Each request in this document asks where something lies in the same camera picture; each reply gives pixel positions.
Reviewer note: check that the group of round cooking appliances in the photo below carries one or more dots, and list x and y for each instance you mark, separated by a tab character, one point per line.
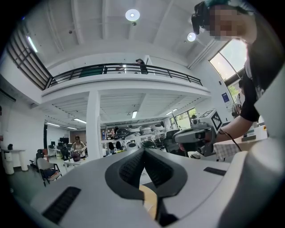
122	132

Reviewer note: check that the person's head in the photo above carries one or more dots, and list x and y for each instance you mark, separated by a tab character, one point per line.
227	22

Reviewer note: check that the large window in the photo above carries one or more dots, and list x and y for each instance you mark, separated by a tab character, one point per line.
231	55

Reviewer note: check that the checked cloth covered table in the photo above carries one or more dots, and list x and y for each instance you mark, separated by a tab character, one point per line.
225	150

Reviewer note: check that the white square column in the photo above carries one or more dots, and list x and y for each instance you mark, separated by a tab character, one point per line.
93	124

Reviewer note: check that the red label bottle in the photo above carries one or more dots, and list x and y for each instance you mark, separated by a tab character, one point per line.
112	133

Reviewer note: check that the dark rice cooker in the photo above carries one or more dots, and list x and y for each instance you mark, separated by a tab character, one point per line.
76	157

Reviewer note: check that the person's black patterned t-shirt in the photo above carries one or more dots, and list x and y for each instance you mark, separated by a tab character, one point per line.
249	104

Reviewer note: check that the white cylindrical side table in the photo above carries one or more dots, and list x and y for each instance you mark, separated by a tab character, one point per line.
9	164

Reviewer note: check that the blue label bottle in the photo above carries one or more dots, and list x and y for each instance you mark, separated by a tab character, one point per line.
103	135

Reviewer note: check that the black head-mounted camera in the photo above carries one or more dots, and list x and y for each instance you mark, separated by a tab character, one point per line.
200	15

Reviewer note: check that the person's right forearm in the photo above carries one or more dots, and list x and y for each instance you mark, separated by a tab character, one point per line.
236	127

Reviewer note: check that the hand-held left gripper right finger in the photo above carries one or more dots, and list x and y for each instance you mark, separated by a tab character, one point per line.
191	178

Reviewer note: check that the round ceiling lamp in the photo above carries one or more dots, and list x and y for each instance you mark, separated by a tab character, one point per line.
191	36
132	15

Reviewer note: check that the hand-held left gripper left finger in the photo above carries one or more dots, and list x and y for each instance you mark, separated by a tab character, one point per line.
93	189

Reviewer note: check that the round wooden table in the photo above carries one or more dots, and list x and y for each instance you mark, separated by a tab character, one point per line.
148	200

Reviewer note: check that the grey chair with dark cushion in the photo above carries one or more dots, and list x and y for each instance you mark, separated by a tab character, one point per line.
44	164

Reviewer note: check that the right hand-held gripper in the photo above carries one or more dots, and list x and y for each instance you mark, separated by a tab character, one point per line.
212	121

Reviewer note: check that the white metal shelving rack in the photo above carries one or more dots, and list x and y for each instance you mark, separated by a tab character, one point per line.
111	140

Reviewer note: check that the blue wall poster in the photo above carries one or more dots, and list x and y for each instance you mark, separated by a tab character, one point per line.
225	97

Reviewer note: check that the black mezzanine railing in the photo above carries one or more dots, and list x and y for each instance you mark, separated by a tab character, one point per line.
105	69

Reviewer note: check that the white desk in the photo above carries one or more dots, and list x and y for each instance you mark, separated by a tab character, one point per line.
71	163

